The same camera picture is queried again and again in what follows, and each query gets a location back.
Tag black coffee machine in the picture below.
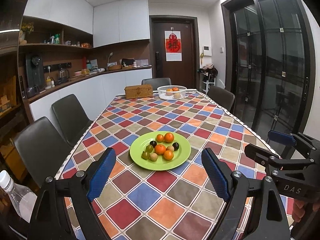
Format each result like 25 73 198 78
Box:
25 54 46 92

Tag green tomato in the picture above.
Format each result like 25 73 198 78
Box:
145 145 153 153
141 151 150 160

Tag dark brown door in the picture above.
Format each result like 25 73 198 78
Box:
149 15 200 89

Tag white counter cabinet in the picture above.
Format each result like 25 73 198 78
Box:
29 67 152 129

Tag black glass sliding door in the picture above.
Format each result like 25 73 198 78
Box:
221 0 316 140

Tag tan round fruit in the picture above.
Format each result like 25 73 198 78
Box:
149 153 158 161
167 145 175 152

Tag white wall intercom panel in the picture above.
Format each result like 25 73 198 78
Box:
202 46 212 57

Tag orange mandarin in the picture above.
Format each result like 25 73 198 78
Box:
163 150 174 160
164 132 175 143
154 144 167 155
156 134 164 142

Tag white upper cabinets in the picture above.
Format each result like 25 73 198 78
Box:
24 0 150 47

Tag white wire basket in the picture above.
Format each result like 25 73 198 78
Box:
157 85 187 100

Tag dark grey chair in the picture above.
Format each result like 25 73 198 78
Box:
52 94 92 147
207 86 235 113
14 116 72 187
142 77 171 90

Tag oranges in basket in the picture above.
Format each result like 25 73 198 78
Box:
165 87 181 99

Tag checkered colourful tablecloth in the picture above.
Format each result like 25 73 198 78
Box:
56 89 269 239

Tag clear plastic water bottle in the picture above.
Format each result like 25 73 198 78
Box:
0 170 37 223

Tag person's right hand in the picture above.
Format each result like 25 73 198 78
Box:
292 199 320 223

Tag red fu poster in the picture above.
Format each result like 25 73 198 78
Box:
164 30 182 62

